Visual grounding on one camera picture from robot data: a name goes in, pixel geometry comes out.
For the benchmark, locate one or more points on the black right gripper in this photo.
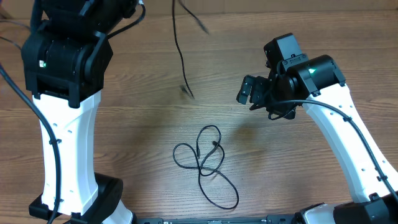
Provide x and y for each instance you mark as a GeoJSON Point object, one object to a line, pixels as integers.
{"type": "Point", "coordinates": [258, 86]}

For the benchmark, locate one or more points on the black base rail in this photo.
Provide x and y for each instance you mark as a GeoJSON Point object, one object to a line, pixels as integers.
{"type": "Point", "coordinates": [269, 219]}

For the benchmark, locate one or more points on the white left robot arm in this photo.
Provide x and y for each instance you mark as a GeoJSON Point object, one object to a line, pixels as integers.
{"type": "Point", "coordinates": [65, 58]}

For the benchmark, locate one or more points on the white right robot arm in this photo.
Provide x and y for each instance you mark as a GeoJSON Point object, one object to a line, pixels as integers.
{"type": "Point", "coordinates": [319, 87]}

